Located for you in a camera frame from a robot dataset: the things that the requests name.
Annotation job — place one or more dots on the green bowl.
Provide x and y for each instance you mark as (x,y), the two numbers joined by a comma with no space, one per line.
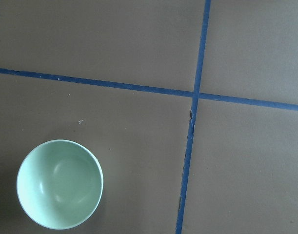
(60,184)

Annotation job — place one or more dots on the brown paper table cover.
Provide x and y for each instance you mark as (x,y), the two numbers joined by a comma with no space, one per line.
(191,107)

